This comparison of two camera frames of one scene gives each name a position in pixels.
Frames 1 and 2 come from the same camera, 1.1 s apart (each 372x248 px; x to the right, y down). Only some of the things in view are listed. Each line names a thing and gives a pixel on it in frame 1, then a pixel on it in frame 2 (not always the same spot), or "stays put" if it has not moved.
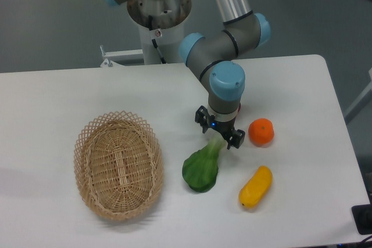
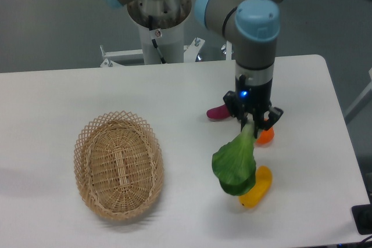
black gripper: x=224 y=127 -> x=254 y=99
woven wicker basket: x=118 y=165 stays put
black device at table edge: x=362 y=218 stays put
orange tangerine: x=261 y=132 stays put
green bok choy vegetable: x=200 y=172 -> x=234 y=164
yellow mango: x=256 y=187 stays put
